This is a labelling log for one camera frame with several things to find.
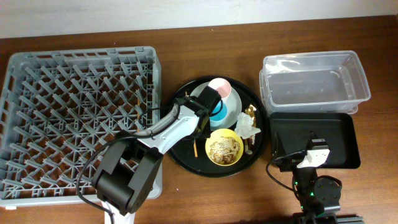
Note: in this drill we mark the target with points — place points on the clear plastic waste bin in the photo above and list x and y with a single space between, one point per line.
313 82

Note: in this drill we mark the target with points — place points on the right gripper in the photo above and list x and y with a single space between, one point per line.
294 162

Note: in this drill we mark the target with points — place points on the food scraps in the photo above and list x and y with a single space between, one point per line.
224 151

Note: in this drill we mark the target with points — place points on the grey round plate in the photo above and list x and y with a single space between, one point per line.
234 105

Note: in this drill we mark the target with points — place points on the small metal spoon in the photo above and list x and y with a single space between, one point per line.
248 146

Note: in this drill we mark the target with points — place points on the wooden chopstick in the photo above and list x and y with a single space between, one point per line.
195 148
138 109

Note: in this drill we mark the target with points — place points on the white napkin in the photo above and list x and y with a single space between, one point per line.
244 126

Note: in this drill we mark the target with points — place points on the blue plastic cup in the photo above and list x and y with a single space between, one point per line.
218 115

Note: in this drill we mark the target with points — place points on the yellow bowl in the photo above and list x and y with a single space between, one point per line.
224 133

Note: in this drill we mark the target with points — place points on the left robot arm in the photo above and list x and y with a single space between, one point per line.
131 162

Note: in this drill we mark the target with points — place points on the grey plastic dishwasher rack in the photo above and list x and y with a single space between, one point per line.
59 107

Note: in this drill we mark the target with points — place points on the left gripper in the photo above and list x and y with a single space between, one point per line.
211 98

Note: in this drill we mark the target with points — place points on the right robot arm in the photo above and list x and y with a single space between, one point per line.
319 196

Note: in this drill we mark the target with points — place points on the gold snack wrapper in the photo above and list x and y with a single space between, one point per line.
251 111

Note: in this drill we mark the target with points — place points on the round black serving tray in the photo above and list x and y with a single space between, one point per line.
183 152

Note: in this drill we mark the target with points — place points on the pink plastic cup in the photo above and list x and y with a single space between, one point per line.
222 86

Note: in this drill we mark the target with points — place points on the black rectangular tray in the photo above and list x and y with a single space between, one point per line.
337 129

